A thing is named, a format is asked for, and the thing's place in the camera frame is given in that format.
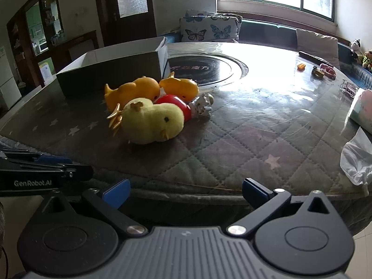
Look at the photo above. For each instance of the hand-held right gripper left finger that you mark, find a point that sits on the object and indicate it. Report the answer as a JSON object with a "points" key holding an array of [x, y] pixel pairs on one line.
{"points": [[116, 193]]}

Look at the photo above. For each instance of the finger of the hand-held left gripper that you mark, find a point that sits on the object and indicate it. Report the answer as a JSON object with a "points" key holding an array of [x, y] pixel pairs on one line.
{"points": [[53, 159], [43, 180]]}

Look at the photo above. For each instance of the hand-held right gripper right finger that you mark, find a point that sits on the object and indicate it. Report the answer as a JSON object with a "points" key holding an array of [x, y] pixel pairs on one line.
{"points": [[255, 191]]}

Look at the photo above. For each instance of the yellow plush chick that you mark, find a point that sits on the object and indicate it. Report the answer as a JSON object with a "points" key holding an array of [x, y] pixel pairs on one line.
{"points": [[151, 122]]}

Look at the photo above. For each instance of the large orange rubber duck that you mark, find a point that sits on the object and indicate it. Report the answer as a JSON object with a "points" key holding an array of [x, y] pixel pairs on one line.
{"points": [[130, 91]]}

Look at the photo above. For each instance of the red ball toy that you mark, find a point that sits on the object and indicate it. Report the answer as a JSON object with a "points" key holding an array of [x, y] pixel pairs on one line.
{"points": [[177, 104]]}

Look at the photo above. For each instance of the cardboard box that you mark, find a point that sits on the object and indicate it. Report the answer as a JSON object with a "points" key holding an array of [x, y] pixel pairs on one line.
{"points": [[110, 66]]}

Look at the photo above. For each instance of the small orange rubber duck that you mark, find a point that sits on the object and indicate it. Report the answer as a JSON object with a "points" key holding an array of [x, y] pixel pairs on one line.
{"points": [[181, 88]]}

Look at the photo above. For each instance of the grey quilted table cover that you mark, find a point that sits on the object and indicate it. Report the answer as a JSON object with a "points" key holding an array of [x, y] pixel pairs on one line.
{"points": [[232, 151]]}

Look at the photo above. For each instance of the white refrigerator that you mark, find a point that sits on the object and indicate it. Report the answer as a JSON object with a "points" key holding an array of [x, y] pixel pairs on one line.
{"points": [[7, 84]]}

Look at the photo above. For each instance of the white plastic bag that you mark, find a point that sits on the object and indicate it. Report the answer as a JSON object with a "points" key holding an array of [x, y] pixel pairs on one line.
{"points": [[357, 159]]}

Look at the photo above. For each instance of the wooden sideboard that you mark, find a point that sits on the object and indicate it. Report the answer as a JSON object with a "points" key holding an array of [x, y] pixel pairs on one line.
{"points": [[78, 46]]}

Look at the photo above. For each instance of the wooden display cabinet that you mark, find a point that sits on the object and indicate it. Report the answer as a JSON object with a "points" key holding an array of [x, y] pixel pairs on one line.
{"points": [[20, 35]]}

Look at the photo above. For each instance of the small orange toy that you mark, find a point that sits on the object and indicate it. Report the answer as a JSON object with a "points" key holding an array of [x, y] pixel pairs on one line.
{"points": [[301, 67]]}

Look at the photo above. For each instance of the black round cooktop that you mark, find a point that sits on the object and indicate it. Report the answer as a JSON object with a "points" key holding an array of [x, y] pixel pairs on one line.
{"points": [[209, 66]]}

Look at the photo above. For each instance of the yellow toy car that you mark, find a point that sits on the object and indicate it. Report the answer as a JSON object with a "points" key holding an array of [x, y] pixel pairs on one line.
{"points": [[318, 72]]}

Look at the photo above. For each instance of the pink white tissue packet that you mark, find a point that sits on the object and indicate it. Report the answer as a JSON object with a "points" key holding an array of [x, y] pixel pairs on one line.
{"points": [[363, 107]]}

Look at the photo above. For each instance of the clear plastic case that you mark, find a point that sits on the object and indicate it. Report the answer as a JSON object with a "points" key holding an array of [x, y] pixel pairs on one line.
{"points": [[348, 88]]}

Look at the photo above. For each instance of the pink toy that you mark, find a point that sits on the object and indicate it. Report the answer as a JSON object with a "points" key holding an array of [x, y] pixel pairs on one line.
{"points": [[329, 71]]}

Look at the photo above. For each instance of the black remote control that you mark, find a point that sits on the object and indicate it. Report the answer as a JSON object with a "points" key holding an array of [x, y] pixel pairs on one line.
{"points": [[314, 57]]}

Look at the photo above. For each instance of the blue sofa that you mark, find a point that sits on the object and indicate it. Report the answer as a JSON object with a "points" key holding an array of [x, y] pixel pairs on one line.
{"points": [[261, 32]]}

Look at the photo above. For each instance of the grey cushion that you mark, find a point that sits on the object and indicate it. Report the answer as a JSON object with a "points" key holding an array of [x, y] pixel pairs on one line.
{"points": [[316, 43]]}

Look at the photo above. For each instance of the dark wooden door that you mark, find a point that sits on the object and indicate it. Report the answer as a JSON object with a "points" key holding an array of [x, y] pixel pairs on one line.
{"points": [[128, 11]]}

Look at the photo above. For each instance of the butterfly print pillow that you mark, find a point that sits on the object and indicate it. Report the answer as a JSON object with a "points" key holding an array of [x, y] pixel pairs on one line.
{"points": [[215, 14], [203, 30]]}

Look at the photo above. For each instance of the yellow green plush toy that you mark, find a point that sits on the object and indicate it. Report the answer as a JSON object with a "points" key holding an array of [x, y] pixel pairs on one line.
{"points": [[366, 60]]}

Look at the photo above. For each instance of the black white plush cow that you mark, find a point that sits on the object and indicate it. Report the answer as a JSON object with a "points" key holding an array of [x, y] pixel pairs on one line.
{"points": [[356, 48]]}

